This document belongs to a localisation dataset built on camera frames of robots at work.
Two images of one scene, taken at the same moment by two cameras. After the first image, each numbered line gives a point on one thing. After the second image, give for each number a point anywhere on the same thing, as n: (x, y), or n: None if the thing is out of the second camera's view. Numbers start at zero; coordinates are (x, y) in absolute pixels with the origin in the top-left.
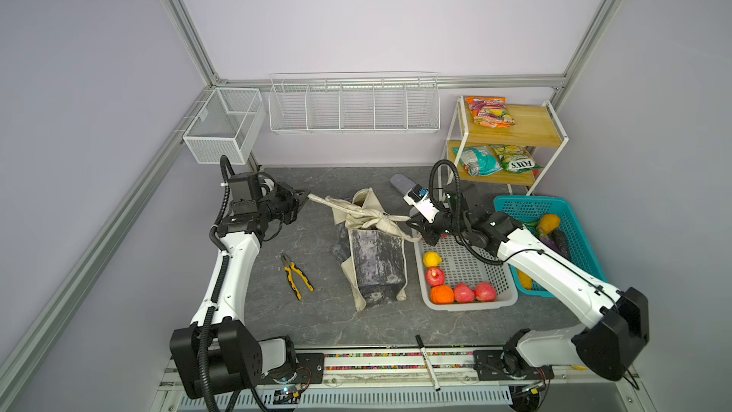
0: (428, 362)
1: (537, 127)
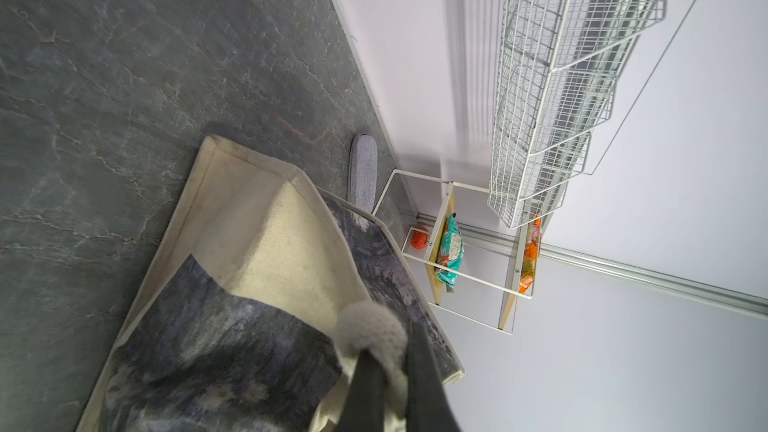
0: None
1: (465, 256)
